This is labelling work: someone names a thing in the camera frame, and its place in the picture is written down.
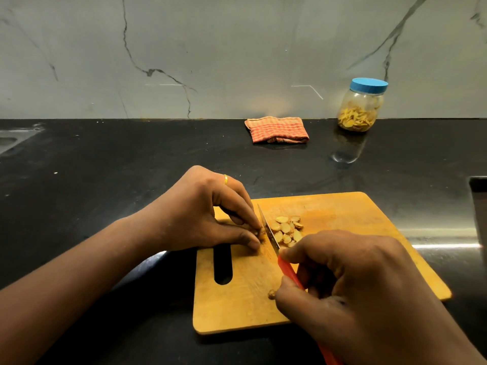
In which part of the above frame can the blue-lidded plastic jar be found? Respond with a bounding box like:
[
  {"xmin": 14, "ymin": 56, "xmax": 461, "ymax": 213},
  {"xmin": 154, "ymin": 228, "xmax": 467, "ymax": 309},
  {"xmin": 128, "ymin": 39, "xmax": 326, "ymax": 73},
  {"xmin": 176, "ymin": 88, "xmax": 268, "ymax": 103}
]
[{"xmin": 337, "ymin": 78, "xmax": 389, "ymax": 133}]

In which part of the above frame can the steel sink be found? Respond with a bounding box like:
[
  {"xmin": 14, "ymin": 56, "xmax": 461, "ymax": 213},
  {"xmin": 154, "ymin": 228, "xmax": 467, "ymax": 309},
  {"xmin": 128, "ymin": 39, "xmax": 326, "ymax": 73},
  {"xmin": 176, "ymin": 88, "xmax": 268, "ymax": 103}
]
[{"xmin": 0, "ymin": 125, "xmax": 46, "ymax": 156}]

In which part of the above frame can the person's left hand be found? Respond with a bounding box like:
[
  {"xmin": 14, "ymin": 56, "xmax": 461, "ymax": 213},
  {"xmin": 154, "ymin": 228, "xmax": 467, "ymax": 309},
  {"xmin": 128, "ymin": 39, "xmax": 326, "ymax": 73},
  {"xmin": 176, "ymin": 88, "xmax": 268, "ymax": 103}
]
[{"xmin": 131, "ymin": 165, "xmax": 263, "ymax": 252}]

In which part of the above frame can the red handled knife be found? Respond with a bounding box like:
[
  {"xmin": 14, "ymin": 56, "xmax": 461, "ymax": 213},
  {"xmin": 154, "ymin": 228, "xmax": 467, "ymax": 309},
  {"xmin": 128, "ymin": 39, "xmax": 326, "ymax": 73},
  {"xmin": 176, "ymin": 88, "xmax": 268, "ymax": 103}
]
[{"xmin": 257, "ymin": 204, "xmax": 344, "ymax": 365}]

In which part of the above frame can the orange checked cloth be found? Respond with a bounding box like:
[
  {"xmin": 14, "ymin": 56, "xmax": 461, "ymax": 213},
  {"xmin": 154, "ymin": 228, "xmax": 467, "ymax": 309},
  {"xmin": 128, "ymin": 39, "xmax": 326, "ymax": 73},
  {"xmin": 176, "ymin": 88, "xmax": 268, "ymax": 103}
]
[{"xmin": 245, "ymin": 116, "xmax": 310, "ymax": 144}]

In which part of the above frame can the beige cabinet door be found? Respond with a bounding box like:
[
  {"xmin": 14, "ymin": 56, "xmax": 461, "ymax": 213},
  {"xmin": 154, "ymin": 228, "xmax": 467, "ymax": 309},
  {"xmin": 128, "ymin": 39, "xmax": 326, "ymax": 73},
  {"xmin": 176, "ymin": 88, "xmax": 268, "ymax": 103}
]
[{"xmin": 468, "ymin": 176, "xmax": 487, "ymax": 255}]

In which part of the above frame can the blue jar lid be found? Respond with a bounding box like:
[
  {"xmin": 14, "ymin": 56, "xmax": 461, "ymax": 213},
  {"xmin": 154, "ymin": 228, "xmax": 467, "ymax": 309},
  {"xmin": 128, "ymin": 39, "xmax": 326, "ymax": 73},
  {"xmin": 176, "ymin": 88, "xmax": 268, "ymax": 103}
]
[{"xmin": 350, "ymin": 78, "xmax": 389, "ymax": 95}]

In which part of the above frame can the person's left forearm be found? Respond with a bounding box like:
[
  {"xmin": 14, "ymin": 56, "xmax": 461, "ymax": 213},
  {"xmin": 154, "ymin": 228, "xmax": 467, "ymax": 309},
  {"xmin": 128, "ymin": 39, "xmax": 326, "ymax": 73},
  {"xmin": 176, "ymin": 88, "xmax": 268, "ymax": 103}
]
[{"xmin": 0, "ymin": 216, "xmax": 168, "ymax": 365}]

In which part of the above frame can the wooden cutting board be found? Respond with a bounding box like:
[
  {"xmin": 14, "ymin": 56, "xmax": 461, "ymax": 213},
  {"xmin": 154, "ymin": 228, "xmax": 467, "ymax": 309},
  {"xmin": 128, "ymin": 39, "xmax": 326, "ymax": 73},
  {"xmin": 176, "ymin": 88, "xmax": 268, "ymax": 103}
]
[{"xmin": 192, "ymin": 192, "xmax": 453, "ymax": 336}]

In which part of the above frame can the person's right hand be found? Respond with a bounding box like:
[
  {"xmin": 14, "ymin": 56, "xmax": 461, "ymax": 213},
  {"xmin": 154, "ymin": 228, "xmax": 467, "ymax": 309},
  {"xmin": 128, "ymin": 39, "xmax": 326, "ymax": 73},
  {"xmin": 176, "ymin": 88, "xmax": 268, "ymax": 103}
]
[{"xmin": 274, "ymin": 230, "xmax": 456, "ymax": 365}]

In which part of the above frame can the pile of ginger slices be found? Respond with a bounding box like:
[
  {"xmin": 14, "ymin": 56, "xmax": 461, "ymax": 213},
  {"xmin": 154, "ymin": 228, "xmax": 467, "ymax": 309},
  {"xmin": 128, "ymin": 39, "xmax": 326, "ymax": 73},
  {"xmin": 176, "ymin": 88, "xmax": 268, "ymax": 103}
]
[{"xmin": 268, "ymin": 215, "xmax": 304, "ymax": 248}]

